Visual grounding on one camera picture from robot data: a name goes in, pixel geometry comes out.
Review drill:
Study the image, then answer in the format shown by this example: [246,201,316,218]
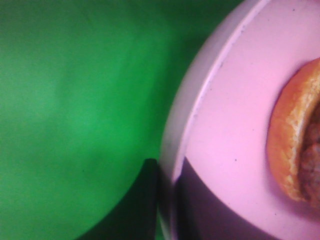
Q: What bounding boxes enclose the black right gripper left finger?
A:
[78,158,158,240]

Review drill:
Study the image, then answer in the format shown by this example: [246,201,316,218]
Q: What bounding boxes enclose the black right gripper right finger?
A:
[174,157,268,240]

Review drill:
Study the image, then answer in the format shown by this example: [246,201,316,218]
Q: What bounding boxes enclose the pink round plate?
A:
[159,0,320,240]

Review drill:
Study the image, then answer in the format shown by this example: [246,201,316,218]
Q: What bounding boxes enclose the burger with lettuce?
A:
[266,58,320,208]

